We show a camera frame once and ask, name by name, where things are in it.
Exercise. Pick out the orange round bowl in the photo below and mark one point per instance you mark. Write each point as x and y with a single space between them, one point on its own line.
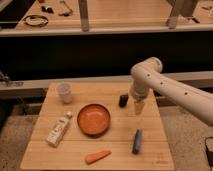
93 119

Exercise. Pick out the small black back object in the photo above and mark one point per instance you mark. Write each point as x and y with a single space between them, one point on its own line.
47 9

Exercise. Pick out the black object at edge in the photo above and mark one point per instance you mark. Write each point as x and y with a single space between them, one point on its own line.
209 153

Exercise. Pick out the metal frame post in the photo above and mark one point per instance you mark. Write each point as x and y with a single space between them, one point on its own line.
83 9
177 6

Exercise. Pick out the glasses on back table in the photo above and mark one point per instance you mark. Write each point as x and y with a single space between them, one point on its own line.
68 11

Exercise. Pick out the metal clamp at left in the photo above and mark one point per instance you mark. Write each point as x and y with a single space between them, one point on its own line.
8 82

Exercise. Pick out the beige wooden stick gripper finger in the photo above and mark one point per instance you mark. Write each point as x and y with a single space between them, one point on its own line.
139 105

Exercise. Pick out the white bottle with label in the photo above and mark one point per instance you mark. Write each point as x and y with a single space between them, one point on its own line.
56 134

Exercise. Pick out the metal frame post right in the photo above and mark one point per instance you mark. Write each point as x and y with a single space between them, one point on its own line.
177 6

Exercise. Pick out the metal frame post left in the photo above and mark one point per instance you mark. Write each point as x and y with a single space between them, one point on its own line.
83 9

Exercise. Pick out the orange carrot piece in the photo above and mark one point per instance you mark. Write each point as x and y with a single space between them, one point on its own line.
94 157

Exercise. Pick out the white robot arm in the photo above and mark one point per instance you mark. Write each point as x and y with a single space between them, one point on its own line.
147 75

